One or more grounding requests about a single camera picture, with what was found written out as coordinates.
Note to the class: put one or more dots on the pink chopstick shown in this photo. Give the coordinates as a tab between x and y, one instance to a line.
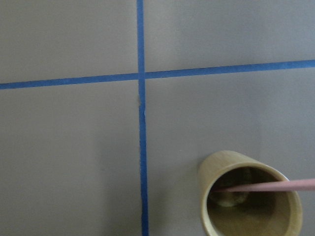
277	186

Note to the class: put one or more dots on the bamboo wooden cup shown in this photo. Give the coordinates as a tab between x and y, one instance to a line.
247	213

